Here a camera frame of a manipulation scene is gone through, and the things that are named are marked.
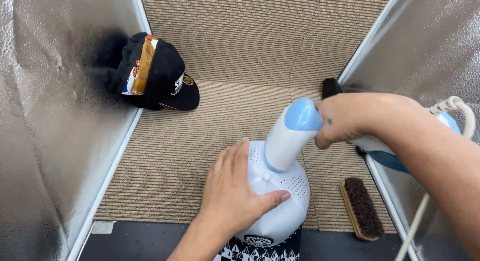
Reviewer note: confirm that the person's right hand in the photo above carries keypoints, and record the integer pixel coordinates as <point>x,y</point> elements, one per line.
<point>356,116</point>

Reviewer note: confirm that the person's left hand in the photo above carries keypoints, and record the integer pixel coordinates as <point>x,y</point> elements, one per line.
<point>228,193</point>

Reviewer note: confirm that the white perforated cap patterned brim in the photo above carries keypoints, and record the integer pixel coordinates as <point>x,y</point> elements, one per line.
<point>285,216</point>

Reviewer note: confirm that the white and blue garment steamer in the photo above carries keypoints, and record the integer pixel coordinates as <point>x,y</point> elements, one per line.
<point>288,141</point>

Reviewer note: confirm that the wooden brush with dark bristles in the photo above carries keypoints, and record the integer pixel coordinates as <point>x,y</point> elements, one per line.
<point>363,208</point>

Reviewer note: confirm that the beige ribbed carpet mat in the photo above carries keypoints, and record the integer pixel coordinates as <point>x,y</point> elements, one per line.
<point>232,66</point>

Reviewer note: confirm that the white tape piece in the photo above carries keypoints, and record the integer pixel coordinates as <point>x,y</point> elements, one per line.
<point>103,227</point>

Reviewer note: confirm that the black cap with white lettering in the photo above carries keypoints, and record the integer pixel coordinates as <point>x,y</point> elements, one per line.
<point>168,77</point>

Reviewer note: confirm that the cap with gold stripe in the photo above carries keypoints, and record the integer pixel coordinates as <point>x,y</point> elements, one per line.
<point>142,66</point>

